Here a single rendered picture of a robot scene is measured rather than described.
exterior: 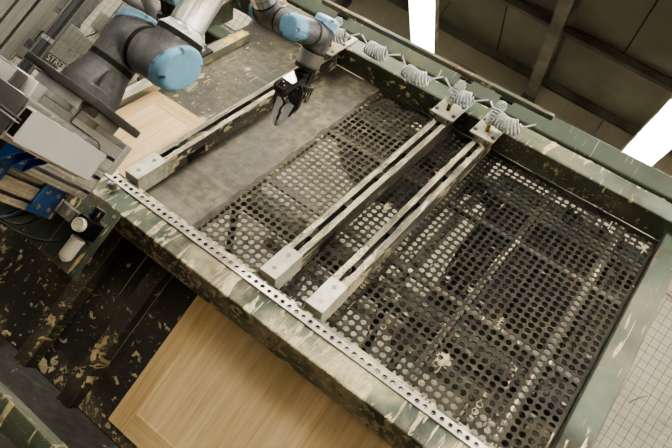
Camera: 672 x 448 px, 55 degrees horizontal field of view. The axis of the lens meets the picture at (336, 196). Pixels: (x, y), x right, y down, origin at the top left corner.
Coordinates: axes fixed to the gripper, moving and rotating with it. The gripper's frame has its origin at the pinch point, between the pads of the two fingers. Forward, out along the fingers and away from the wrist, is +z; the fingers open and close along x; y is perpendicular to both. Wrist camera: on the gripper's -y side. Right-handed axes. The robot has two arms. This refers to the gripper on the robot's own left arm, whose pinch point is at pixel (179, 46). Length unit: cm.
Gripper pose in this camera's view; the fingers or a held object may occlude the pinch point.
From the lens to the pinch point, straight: 264.5
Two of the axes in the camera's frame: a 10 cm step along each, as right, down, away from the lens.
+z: -1.4, 6.9, 7.1
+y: -9.5, -3.0, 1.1
